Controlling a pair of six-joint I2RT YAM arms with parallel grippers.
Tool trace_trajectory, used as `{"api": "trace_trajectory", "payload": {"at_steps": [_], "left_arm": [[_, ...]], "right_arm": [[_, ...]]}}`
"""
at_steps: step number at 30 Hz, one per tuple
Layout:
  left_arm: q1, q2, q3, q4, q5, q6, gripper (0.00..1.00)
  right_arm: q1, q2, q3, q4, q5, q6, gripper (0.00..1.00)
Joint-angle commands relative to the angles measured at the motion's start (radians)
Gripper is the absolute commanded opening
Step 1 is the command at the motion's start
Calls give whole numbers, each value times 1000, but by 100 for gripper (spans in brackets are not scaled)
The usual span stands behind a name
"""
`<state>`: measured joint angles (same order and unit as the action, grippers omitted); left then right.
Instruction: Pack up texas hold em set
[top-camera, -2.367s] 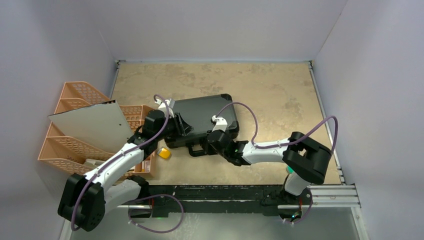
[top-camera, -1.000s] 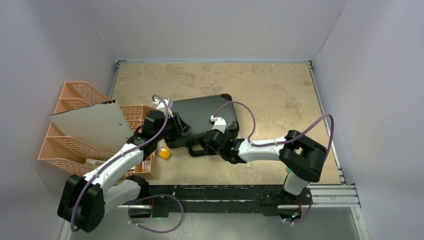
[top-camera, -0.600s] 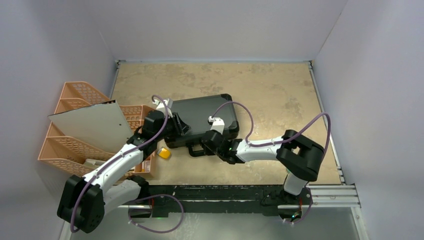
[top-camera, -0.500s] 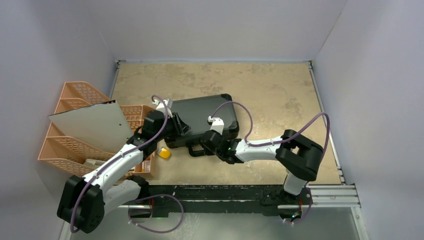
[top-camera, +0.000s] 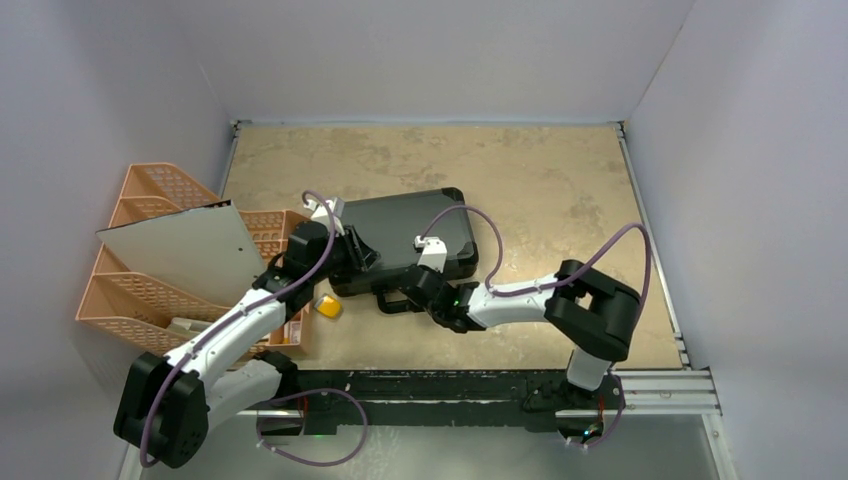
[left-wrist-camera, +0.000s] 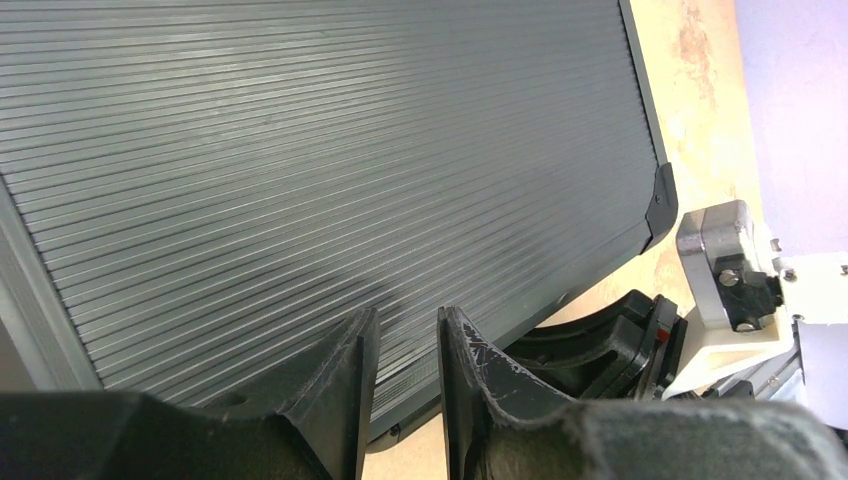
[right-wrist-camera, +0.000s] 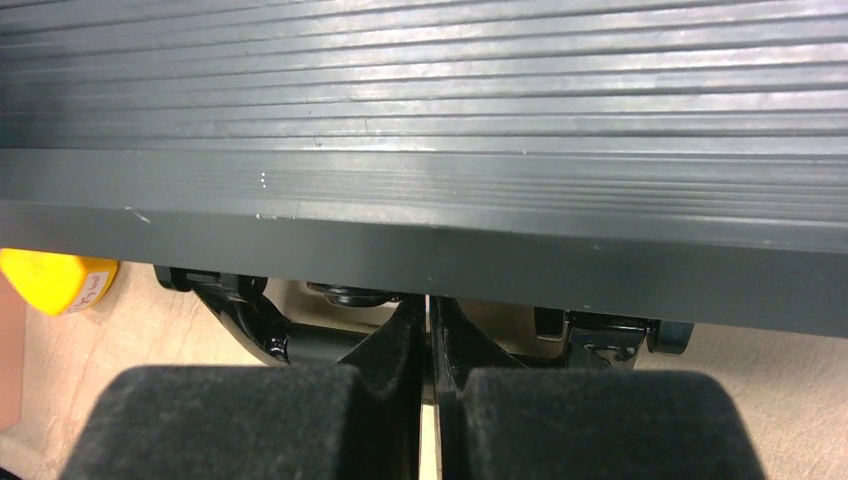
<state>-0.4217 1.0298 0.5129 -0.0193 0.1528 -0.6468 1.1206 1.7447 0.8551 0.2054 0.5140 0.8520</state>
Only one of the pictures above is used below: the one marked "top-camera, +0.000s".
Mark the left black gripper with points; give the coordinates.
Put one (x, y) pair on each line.
(365, 258)

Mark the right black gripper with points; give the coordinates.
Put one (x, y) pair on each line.
(439, 275)

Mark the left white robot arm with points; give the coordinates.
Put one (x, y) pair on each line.
(170, 403)

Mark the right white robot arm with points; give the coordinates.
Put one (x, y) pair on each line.
(596, 312)

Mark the yellow orange block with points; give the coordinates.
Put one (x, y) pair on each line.
(329, 307)

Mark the orange plastic desk organizer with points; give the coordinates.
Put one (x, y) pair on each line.
(269, 231)

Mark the grey flat board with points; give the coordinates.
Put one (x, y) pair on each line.
(206, 251)

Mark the orange plastic file rack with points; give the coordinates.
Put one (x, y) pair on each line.
(136, 307)

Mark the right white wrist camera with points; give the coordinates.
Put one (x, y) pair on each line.
(432, 251)

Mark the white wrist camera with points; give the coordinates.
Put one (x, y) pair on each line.
(432, 251)
(328, 213)

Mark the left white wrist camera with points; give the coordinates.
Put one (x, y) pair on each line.
(328, 213)

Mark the black base frame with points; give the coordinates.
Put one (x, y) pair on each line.
(538, 401)

